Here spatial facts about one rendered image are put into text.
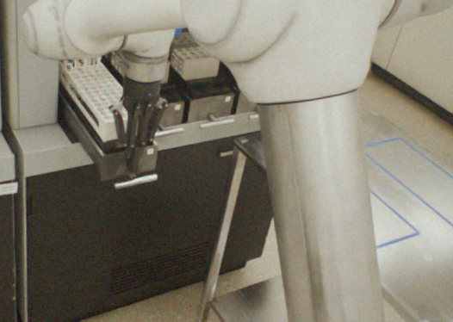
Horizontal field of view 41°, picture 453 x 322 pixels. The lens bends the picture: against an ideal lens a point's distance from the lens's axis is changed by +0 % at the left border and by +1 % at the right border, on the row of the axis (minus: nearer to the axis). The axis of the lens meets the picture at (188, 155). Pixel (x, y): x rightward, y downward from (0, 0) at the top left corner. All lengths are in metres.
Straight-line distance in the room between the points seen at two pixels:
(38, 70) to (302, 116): 0.95
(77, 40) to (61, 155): 0.50
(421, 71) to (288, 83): 3.13
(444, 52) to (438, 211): 2.24
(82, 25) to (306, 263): 0.57
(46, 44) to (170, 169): 0.72
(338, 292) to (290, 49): 0.24
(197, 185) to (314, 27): 1.24
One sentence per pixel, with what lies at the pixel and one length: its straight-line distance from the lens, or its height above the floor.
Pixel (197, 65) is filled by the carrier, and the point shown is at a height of 0.86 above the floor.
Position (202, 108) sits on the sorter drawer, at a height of 0.78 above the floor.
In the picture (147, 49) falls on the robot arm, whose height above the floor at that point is 1.08.
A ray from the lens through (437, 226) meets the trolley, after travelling 1.35.
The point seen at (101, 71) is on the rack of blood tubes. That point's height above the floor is 0.86.
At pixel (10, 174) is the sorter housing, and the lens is 1.46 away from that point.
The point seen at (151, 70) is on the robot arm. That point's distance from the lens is 1.17.
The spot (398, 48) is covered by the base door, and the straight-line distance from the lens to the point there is 3.77.
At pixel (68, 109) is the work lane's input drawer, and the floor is 0.80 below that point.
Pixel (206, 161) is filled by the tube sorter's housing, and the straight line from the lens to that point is 1.71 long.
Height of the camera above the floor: 1.57
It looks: 35 degrees down
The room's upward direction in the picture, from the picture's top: 10 degrees clockwise
